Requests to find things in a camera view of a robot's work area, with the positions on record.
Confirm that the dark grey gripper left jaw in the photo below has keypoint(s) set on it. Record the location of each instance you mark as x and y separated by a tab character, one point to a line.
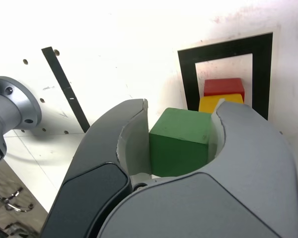
89	173

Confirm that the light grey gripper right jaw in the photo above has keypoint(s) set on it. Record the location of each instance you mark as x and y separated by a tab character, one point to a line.
226	198

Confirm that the green cube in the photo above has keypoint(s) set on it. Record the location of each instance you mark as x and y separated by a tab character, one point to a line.
178	143

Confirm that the yellow cube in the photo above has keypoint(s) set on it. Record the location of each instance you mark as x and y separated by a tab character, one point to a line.
208	104

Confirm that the red cube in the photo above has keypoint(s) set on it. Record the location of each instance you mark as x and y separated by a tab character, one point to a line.
223	86

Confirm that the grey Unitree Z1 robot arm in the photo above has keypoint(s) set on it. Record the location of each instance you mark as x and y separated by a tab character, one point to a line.
10	111

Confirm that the black tape square outline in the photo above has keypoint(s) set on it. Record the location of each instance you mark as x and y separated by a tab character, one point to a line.
187	81

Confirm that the chrome swivel chair base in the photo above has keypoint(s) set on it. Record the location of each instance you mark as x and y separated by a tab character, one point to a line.
5	198

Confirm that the black tape strip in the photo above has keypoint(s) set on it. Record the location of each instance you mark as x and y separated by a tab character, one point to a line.
64	86

